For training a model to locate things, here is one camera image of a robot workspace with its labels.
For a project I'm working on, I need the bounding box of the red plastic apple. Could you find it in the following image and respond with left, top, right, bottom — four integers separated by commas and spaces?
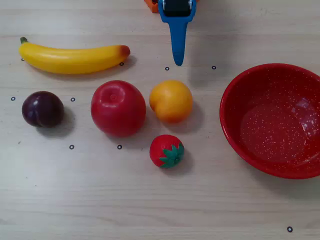
90, 79, 147, 138

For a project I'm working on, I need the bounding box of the red speckled enamel bowl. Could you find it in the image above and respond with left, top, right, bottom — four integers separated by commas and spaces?
219, 63, 320, 180

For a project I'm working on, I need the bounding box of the blue gripper with motor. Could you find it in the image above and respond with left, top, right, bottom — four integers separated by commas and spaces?
157, 0, 198, 67

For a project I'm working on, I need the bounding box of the orange robot base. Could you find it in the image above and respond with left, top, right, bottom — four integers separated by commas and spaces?
144, 0, 161, 13

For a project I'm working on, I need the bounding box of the dark purple plastic plum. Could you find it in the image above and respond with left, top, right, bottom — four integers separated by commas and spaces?
21, 90, 65, 129

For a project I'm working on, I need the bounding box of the yellow plastic banana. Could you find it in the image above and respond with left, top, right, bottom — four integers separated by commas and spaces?
18, 36, 131, 75

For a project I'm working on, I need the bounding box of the red plastic strawberry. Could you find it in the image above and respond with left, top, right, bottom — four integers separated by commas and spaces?
149, 134, 185, 169

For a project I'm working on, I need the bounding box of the yellow orange plastic peach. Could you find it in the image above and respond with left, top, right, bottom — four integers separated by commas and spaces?
149, 79, 194, 124

